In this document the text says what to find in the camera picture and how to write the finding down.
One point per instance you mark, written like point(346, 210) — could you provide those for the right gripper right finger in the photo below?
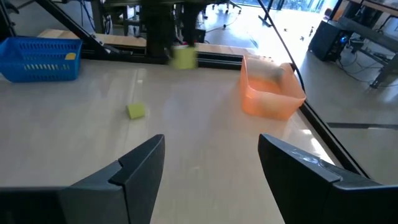
point(304, 186)

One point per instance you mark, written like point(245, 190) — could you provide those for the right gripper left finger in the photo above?
point(133, 174)

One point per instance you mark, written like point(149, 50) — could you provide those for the green foam cylinder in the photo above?
point(136, 111)

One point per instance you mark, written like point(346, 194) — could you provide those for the large green foam cube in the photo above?
point(183, 58)

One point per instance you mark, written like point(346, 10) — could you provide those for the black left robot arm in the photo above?
point(157, 28)

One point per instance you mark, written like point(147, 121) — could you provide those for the orange plastic bin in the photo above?
point(267, 105)

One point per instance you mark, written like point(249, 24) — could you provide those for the wooden platform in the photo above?
point(124, 40)

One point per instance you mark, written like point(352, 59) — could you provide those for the blue plastic basket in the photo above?
point(37, 76)

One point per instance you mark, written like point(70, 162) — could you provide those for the black computer tower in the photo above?
point(325, 40)

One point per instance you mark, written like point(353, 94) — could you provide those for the black desk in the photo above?
point(370, 34)

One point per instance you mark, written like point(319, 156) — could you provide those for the black frame strut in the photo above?
point(72, 25)

